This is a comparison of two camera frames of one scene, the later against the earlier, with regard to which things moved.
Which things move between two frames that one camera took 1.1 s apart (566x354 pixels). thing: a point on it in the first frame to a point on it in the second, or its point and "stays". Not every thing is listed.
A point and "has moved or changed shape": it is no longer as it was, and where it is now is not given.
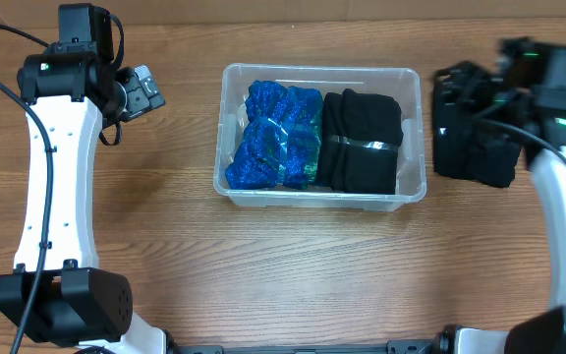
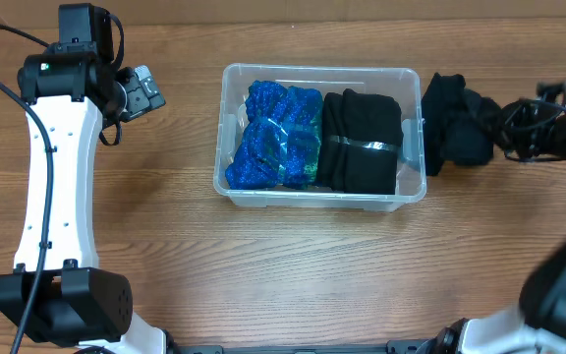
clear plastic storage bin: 320,137 stays
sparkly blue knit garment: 282,138 stays
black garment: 468,147 has moved or changed shape
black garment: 360,141 stays
